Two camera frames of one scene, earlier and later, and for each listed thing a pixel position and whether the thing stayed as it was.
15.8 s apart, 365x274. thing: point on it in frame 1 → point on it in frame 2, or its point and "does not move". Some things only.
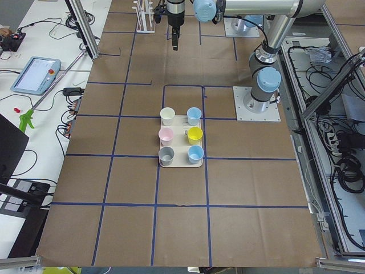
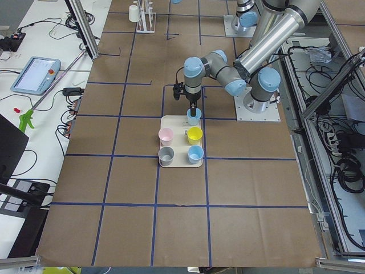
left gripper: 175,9 → 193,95
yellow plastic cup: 194,134 does not move
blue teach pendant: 36,76 does not move
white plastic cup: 167,115 → 134,13
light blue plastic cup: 194,116 does not move
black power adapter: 73,91 does not move
